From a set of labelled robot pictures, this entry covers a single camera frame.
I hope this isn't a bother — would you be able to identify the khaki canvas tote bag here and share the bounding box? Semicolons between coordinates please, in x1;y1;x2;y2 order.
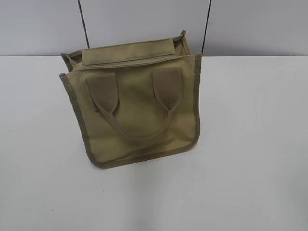
60;31;202;169

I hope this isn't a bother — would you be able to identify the left black vertical cable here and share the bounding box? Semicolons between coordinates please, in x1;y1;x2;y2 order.
79;0;91;48

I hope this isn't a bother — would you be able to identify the black vertical cable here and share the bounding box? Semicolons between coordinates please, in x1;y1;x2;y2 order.
79;0;91;48
201;0;212;54

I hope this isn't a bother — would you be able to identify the right black vertical cable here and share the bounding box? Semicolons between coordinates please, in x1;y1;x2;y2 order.
201;0;212;54

